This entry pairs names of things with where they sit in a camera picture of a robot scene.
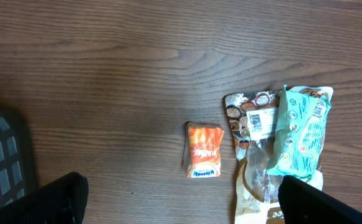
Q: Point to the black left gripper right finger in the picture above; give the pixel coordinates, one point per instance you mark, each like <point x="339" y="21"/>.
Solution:
<point x="303" y="204"/>

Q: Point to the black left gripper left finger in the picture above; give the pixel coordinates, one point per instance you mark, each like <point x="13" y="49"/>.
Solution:
<point x="61" y="201"/>

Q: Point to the teal snack packet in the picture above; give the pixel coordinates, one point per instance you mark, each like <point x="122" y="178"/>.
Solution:
<point x="300" y="130"/>

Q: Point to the beige snack bag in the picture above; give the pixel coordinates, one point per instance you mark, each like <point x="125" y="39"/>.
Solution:
<point x="253" y="118"/>

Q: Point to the orange small packet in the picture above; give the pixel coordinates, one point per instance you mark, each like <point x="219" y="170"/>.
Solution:
<point x="202" y="156"/>

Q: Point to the grey plastic shopping basket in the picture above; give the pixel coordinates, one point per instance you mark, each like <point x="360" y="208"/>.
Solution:
<point x="17" y="170"/>

